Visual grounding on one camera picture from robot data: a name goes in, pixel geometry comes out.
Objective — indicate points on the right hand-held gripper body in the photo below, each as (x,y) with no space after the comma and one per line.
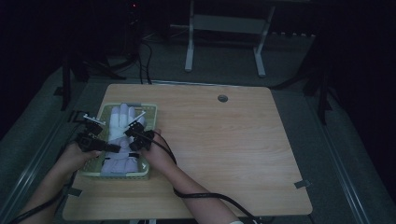
(141,133)

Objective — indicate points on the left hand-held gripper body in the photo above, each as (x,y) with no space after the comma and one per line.
(90,137)

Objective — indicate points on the lilac and white ski glove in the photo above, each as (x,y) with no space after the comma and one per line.
(120,133)

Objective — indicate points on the pale green plastic basket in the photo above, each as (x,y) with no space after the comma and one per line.
(149,115)

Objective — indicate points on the person's right hand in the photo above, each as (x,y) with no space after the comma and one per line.
(158,155)

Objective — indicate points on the person's left hand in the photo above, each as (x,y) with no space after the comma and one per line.
(76,158)

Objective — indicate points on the grey tape strip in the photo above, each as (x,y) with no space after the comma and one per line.
(74,191)
(302,184)

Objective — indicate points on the black tower with red light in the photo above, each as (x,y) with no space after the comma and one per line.
(134,28)

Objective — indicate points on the white metal desk frame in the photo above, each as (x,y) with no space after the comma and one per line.
(227,25)

